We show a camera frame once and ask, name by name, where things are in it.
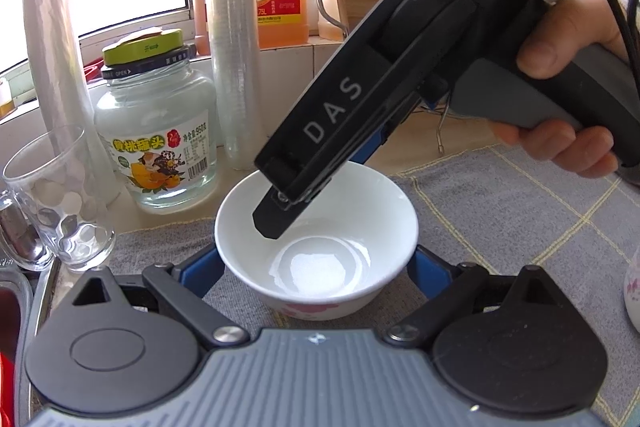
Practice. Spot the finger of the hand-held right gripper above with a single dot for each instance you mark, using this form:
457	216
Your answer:
275	222
377	144

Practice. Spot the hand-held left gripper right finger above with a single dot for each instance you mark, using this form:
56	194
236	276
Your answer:
430	274

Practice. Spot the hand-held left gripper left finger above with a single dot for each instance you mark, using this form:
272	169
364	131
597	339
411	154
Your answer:
200	274

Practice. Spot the white flower print bowl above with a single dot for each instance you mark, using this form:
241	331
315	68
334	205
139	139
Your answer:
320	267
634	287

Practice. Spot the person's right hand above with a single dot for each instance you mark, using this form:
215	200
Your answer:
565	37

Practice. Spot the grey and teal checked towel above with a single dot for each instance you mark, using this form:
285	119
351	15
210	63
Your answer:
500	217

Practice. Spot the clear glass mug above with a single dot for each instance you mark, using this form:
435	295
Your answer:
60	217

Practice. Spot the red and white drain basket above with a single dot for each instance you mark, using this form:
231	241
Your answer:
42	307

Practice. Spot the glass jar with green lid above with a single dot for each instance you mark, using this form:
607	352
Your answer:
150	117

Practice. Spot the stack of clear plastic cups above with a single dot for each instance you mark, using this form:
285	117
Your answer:
235	32

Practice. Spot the clear plastic bag roll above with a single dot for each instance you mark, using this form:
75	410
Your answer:
55	57

